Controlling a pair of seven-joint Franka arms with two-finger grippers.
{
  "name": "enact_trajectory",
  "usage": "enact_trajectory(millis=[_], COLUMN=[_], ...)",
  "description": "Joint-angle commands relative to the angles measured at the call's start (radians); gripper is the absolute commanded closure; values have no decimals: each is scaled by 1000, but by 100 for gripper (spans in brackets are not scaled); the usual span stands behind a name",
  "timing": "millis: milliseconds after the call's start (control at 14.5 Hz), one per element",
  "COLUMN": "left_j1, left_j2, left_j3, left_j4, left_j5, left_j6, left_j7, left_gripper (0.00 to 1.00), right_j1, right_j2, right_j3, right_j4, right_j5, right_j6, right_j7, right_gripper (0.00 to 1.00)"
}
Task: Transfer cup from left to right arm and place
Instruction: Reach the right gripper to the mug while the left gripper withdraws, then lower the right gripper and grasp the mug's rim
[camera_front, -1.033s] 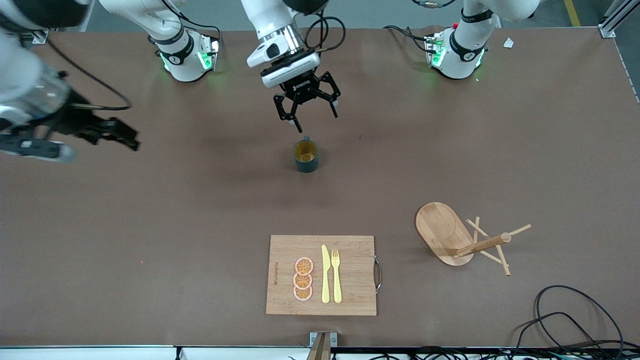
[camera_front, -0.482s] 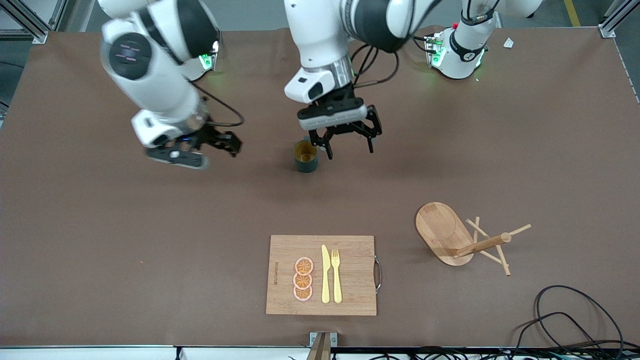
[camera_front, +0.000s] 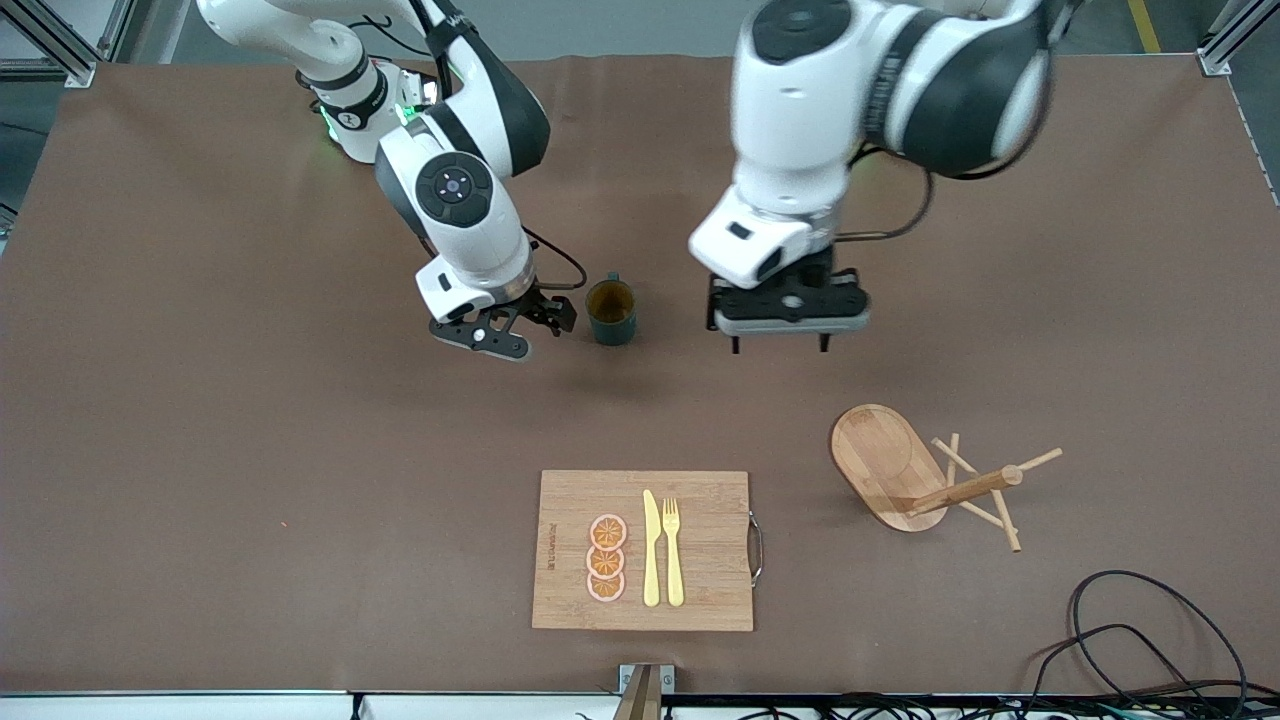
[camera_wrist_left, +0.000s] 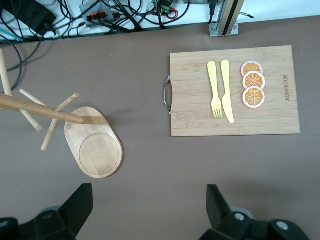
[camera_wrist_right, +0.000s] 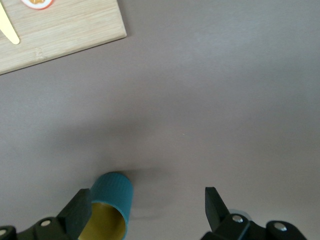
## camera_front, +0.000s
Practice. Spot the brown table cover sheet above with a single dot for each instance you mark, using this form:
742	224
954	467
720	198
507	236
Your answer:
300	450

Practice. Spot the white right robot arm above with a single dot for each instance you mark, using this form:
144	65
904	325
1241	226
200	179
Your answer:
470	200

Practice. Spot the dark green cup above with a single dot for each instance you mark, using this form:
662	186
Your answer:
612	330

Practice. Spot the bamboo cutting board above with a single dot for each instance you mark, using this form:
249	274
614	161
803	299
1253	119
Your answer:
700	500

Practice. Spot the white table edge rail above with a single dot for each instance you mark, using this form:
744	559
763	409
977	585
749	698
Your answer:
200	708

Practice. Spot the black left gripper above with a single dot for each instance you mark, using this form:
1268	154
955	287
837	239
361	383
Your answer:
818	270

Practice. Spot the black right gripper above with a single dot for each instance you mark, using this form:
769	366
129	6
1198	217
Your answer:
541	304

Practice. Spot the aluminium frame profile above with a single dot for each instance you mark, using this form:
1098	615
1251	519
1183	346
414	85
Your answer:
1220	50
75	65

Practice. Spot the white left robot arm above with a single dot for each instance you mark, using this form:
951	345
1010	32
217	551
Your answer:
800	120

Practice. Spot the yellow plastic knife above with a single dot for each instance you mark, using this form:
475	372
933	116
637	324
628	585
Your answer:
651	560

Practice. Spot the metal mount bracket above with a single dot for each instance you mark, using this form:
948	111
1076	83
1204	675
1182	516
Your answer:
645	690

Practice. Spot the yellow plastic fork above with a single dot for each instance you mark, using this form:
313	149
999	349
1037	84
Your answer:
673	570

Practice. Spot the wooden mug tree rack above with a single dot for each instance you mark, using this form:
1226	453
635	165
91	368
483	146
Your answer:
880	460

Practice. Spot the orange slice toy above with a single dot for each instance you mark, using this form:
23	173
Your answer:
605	562
605	587
608	532

